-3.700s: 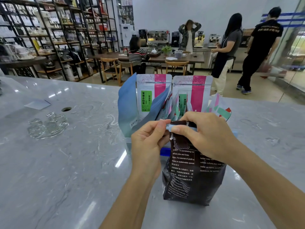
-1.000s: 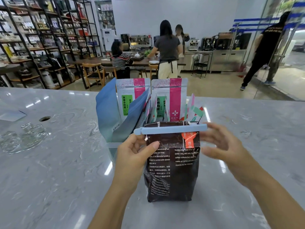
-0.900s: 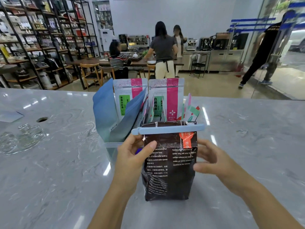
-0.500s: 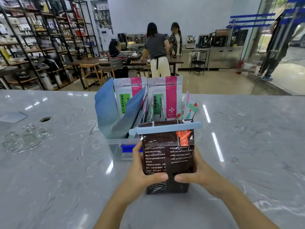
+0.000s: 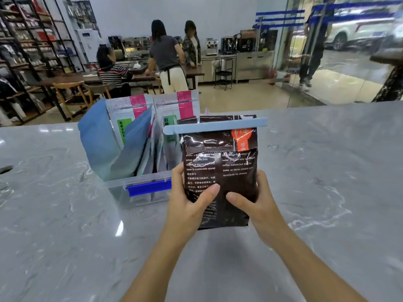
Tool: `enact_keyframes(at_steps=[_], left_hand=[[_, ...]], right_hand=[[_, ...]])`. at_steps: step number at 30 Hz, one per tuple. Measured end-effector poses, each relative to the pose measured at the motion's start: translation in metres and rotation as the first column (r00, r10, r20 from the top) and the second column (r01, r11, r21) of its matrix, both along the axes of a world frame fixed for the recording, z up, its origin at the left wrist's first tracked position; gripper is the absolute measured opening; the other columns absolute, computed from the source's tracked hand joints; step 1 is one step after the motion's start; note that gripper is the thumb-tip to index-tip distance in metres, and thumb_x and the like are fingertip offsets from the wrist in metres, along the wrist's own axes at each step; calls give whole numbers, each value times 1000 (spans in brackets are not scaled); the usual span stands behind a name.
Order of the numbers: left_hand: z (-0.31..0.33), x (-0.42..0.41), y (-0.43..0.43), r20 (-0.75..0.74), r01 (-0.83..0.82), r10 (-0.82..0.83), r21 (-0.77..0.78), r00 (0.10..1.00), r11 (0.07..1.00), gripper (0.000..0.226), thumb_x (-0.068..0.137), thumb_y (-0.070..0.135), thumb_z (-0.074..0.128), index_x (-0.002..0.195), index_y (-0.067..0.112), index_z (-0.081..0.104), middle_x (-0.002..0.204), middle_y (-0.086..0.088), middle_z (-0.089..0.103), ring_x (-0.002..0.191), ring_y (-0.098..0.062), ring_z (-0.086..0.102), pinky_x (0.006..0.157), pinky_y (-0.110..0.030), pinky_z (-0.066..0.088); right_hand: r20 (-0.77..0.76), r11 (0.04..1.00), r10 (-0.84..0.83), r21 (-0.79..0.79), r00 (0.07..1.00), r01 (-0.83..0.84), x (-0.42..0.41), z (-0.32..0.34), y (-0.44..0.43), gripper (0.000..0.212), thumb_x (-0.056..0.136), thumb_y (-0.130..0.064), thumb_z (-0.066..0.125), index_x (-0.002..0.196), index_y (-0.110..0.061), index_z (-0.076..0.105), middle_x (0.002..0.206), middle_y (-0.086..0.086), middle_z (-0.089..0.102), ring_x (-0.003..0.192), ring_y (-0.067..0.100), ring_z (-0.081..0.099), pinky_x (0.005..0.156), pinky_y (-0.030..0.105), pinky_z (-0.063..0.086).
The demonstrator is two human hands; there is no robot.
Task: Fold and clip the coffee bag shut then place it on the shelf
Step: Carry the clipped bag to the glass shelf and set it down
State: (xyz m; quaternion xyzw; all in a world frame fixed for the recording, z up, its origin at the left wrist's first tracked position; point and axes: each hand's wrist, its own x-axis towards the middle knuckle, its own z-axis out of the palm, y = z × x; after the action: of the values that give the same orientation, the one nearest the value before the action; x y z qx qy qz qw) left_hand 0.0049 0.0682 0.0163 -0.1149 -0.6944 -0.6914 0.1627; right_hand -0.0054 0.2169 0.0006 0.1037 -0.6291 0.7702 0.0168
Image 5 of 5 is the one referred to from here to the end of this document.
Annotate person's left hand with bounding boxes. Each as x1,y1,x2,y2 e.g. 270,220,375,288
163,162,221,246

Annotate person's right forearm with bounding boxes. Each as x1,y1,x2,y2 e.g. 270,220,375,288
266,224,369,302

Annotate large light blue pouch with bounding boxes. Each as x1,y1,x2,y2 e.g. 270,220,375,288
78,98,122,182

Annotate brown topped appliance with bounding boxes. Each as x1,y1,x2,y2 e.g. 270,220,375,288
239,29,257,52

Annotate blue striped glass door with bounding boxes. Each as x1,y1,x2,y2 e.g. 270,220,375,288
253,0,403,107

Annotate dark brown coffee bag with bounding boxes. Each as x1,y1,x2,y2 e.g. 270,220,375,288
179,115,259,230

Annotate black trolley cart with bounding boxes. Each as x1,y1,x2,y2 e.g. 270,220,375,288
214,58,234,91

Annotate white pink tea pouch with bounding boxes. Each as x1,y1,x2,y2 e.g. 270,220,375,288
153,90,201,145
105,94,154,148

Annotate white wall niche shelf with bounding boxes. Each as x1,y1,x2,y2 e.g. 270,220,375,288
63,0,100,32

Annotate black metal display shelving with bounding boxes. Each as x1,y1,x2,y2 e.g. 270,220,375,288
31,0,86,76
0,0,63,126

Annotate light blue sealing clip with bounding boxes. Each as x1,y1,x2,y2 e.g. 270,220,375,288
162,117,267,135

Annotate long dark wooden table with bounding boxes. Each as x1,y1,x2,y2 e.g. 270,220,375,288
39,64,205,122

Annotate wooden chair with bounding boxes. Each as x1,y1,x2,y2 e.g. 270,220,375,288
52,81,92,120
83,83,117,101

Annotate clear plastic storage box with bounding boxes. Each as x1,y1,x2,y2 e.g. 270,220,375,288
105,171,173,208

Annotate silver espresso machine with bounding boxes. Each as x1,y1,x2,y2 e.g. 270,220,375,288
123,36,151,57

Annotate white car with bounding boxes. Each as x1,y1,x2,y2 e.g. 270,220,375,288
324,9,403,51

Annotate dark round table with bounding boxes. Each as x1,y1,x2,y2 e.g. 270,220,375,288
370,48,403,103

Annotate person's right hand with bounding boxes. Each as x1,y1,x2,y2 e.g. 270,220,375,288
225,170,292,249

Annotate black box appliance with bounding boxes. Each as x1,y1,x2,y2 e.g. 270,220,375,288
256,29,279,52

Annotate person's left forearm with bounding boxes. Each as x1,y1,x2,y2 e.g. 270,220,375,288
121,231,191,302

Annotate white floor air conditioner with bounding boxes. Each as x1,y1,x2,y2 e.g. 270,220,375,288
77,29,103,62

